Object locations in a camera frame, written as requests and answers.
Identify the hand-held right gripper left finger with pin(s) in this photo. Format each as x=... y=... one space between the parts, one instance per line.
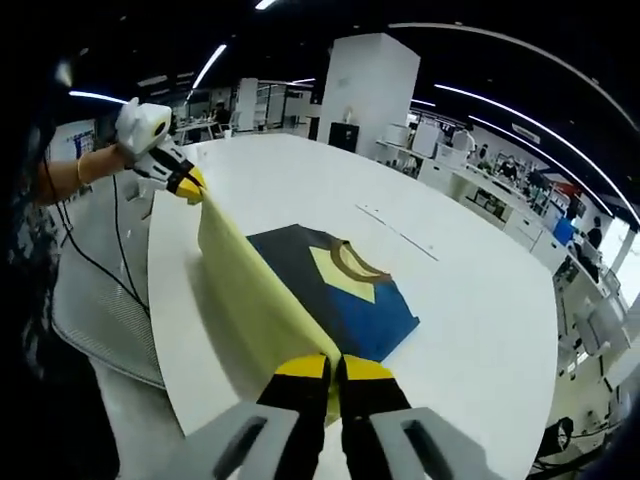
x=290 y=400

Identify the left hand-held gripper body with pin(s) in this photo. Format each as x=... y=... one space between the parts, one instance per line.
x=142 y=127

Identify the ceiling air vent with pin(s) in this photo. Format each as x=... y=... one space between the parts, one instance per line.
x=527 y=134

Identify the grey mesh chair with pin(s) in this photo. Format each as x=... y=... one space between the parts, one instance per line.
x=100 y=310

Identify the white printer box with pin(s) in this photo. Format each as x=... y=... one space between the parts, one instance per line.
x=396 y=136

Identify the yellow blue grey garment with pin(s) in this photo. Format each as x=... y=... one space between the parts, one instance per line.
x=280 y=300

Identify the person's dark patterned clothing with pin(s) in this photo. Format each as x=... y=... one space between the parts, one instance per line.
x=35 y=300

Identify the black chair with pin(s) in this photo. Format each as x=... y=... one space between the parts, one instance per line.
x=344 y=137
x=313 y=128

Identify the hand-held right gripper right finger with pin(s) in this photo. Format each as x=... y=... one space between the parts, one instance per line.
x=375 y=400

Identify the white counter cabinets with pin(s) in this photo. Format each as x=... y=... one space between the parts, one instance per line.
x=520 y=225

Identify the pale mesh office chair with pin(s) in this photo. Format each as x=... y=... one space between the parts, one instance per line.
x=602 y=322

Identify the blue storage bin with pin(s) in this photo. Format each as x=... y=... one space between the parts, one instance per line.
x=564 y=231

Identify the white panel board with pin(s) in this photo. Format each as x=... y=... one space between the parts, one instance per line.
x=425 y=139

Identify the ceiling light strip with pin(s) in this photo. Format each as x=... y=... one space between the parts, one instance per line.
x=530 y=150
x=97 y=96
x=210 y=65
x=550 y=135

